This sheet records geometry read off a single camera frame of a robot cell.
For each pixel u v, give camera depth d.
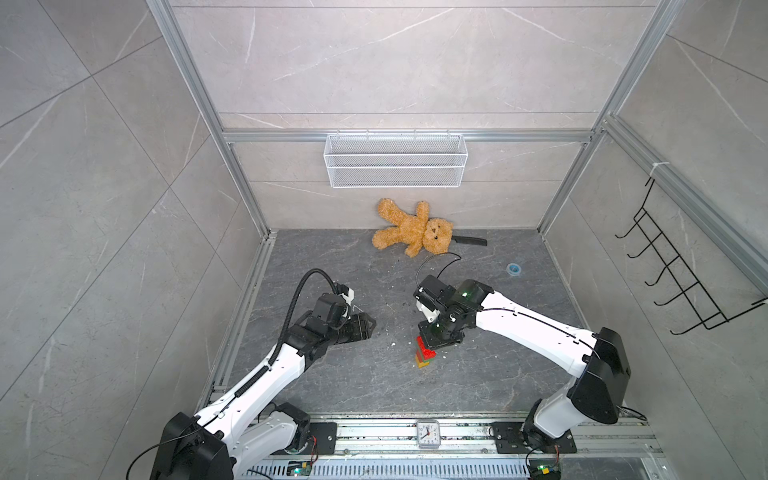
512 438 0.73
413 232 1.11
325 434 0.73
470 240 1.19
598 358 0.42
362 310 0.98
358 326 0.70
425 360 0.79
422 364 0.85
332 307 0.61
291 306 0.59
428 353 0.76
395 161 1.01
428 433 0.73
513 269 1.07
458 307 0.54
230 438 0.41
